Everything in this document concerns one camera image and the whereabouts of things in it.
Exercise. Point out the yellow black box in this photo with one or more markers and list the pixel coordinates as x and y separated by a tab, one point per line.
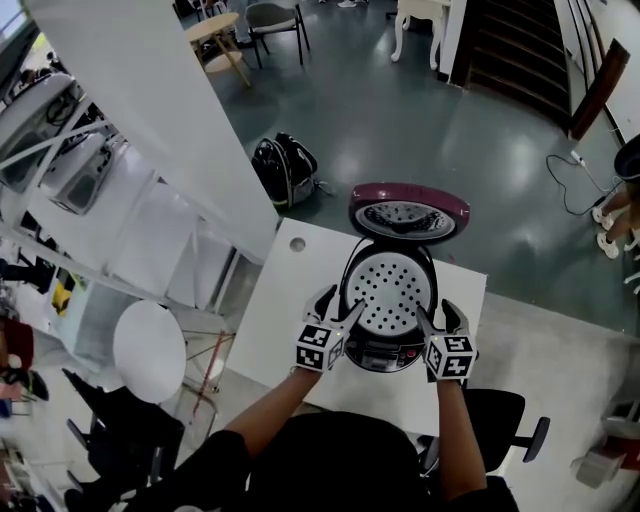
65	300

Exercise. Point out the black backpack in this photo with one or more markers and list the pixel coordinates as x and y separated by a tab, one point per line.
287	170

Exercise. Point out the white power strip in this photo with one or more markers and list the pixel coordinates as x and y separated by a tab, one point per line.
578	157

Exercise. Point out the person's right forearm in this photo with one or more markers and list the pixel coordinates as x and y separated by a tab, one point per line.
460	440

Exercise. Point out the black chrome-frame chair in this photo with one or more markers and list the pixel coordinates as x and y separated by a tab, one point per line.
130	440

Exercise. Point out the white square table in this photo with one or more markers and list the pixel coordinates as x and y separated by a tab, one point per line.
280	325

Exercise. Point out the grey small box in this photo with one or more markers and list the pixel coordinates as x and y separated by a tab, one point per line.
597	467

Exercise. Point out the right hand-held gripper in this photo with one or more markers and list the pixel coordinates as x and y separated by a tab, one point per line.
450	357

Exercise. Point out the white metal shelving rack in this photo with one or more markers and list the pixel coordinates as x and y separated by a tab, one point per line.
100	200

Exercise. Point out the white perforated steamer tray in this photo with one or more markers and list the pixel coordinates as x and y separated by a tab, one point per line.
390	285

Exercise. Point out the white ornate table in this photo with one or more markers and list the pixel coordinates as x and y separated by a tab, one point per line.
425	12

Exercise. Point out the dark wooden staircase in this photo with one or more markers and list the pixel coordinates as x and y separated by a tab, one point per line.
515	50

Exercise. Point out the person's black shirt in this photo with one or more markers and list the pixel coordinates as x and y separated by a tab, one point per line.
340	465

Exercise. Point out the grey armchair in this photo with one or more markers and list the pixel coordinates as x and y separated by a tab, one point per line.
272	17

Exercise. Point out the white curved-leg stool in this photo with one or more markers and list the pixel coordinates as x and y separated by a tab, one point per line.
634	260

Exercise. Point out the black office chair with armrests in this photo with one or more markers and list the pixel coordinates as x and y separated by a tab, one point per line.
500	425

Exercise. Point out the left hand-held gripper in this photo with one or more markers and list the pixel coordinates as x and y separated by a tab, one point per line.
317	347

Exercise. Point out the round wooden table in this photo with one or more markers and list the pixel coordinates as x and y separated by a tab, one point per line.
215	27

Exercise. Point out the person's left forearm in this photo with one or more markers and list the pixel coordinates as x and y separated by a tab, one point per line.
270	415

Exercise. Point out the maroon rice cooker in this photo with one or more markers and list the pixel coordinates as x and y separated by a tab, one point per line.
400	197

